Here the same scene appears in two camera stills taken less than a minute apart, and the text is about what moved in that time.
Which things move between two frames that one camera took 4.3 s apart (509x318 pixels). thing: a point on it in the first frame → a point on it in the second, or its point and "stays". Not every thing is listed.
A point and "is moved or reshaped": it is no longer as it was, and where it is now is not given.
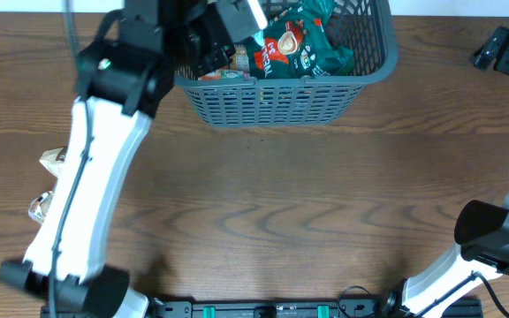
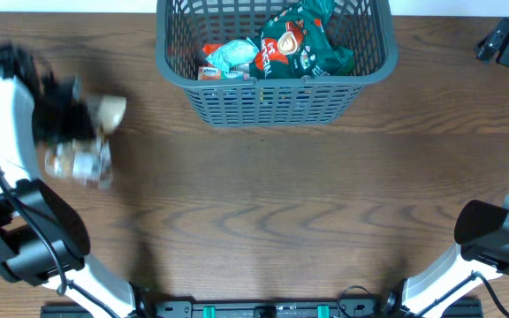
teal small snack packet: x=260 y=37 → x=233 y=53
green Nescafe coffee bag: x=297 y=42 stays
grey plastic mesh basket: x=369 y=27 stays
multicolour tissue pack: x=225 y=74 stays
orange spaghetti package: x=239 y=60 is moved or reshaped
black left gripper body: x=201 y=42 → x=58 y=119
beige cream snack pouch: x=52 y=158 is moved or reshaped
